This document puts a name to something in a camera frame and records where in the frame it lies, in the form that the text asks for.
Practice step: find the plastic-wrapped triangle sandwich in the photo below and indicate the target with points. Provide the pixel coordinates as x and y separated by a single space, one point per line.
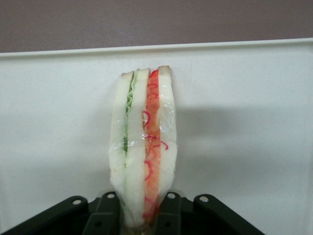
137 147

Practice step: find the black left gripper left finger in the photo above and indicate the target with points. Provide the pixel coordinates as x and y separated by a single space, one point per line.
73 218

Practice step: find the white rectangular plastic tray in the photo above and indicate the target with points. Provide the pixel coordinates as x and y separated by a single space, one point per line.
239 122

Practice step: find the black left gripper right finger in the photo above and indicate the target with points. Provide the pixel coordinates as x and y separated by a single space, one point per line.
195 218

